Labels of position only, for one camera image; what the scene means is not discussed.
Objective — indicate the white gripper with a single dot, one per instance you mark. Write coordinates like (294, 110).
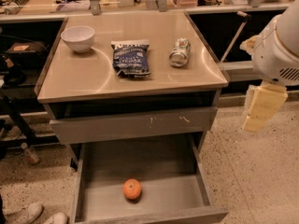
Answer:
(273, 59)

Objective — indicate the orange fruit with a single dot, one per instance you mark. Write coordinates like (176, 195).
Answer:
(131, 189)

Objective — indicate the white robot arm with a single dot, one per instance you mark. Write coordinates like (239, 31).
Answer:
(275, 57)

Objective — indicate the grey drawer cabinet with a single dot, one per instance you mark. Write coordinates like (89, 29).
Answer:
(79, 85)

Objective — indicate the open middle drawer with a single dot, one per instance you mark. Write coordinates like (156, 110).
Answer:
(168, 168)

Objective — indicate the closed top drawer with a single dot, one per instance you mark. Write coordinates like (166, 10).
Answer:
(133, 125)

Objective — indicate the crushed soda can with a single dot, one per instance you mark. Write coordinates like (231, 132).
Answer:
(180, 53)

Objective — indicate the blue chip bag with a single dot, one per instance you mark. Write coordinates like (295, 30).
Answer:
(130, 57)

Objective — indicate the white bowl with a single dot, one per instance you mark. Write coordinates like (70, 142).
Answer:
(78, 38)

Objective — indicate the black bag on shelf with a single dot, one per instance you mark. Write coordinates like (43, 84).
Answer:
(29, 55)

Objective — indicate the plastic water bottle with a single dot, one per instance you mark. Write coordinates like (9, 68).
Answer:
(30, 154)

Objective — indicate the white sneaker right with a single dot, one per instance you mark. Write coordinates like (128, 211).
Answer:
(58, 218)

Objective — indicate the white sneaker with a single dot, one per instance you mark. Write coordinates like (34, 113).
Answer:
(58, 218)
(27, 215)

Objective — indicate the white sneaker left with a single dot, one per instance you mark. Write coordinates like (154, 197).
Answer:
(27, 215)

